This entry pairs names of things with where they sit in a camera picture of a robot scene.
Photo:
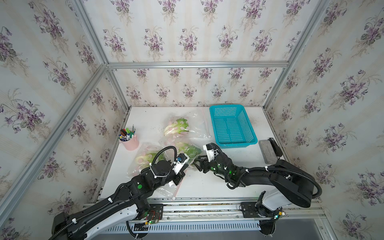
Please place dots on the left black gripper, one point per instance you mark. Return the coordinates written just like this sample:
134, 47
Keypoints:
180, 176

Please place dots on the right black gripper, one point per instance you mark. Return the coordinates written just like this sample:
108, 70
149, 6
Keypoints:
203, 163

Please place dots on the clear zip-top bag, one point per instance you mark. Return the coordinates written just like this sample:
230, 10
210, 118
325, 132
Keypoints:
168, 191
198, 124
186, 140

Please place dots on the green chinese cabbage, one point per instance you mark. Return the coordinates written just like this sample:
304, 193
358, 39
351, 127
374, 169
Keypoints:
189, 149

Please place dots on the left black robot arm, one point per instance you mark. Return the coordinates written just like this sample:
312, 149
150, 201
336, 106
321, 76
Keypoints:
128, 202

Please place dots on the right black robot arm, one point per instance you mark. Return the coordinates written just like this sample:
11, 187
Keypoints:
292, 185

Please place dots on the near bagged cabbage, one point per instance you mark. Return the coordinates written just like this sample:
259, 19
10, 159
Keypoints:
145, 158

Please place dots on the bagged cabbage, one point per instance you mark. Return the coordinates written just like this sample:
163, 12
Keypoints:
145, 158
178, 127

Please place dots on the far bagged cabbage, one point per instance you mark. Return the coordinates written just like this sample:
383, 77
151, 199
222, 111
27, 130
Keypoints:
178, 127

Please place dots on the teal plastic basket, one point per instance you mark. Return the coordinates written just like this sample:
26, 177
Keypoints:
232, 127

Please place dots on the pink pen cup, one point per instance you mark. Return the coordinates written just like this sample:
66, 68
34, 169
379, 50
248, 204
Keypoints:
131, 144

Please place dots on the coloured pens bundle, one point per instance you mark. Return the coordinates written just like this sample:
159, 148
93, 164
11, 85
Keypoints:
127, 134

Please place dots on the grey whiteboard eraser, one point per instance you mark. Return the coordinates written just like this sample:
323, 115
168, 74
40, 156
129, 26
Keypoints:
270, 150

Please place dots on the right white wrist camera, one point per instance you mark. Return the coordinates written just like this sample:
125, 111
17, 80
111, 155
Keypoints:
210, 152

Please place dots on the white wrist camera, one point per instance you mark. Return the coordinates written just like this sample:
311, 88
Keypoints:
210, 152
181, 161

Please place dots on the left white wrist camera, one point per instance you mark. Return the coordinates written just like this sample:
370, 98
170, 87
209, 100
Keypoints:
181, 161

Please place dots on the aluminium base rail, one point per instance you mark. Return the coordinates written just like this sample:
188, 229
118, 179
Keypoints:
227, 209

